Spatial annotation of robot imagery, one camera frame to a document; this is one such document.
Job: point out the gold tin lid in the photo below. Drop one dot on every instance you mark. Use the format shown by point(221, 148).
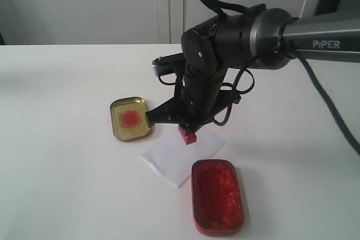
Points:
point(128, 117)

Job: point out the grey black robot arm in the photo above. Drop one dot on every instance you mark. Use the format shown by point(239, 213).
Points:
point(268, 41)

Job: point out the white paper sheet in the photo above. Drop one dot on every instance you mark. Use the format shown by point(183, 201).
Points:
point(172, 159)

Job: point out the red stamp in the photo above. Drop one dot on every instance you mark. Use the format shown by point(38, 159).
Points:
point(188, 136)

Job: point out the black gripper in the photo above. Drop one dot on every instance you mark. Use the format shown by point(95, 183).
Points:
point(198, 100)

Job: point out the white cabinet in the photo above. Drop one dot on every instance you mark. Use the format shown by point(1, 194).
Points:
point(114, 21)

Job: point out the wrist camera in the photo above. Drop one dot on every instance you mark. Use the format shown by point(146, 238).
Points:
point(168, 64)

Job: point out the red ink tin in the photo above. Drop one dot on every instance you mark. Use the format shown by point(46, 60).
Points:
point(216, 198)

